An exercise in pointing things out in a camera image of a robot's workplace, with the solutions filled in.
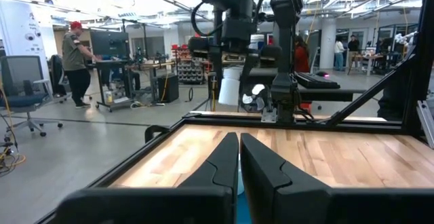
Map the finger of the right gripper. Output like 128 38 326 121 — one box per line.
207 46 224 100
238 52 261 113

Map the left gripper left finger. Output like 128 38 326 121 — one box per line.
178 132 239 198

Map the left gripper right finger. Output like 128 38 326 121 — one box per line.
239 132 334 224

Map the white pill bottle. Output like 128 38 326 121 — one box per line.
218 67 243 107
237 154 245 196

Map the teal plastic basket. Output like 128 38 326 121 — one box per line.
236 191 254 224

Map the storage rack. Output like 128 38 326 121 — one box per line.
171 43 207 85

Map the black box case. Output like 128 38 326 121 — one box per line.
157 73 180 104

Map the person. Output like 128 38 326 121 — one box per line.
333 36 346 71
293 35 311 74
348 34 361 62
61 20 102 110

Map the black keyboard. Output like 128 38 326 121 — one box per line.
294 71 341 90

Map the black rolling workstation desk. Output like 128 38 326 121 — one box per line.
249 67 368 113

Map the white round column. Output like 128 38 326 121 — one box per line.
319 16 338 70

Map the black table clamp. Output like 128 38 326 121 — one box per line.
144 124 171 144

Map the black equipment cart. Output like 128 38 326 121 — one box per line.
93 59 160 113

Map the black computer monitor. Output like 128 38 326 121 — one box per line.
89 30 130 61

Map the wooden table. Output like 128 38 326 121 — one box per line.
351 53 384 77

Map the grey office chair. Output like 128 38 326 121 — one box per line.
0 54 64 138

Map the black aluminium table frame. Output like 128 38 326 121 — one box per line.
33 0 434 224

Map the silver corner bracket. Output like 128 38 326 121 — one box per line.
260 107 278 124

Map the white pillar with camera prints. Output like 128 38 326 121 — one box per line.
0 0 52 96

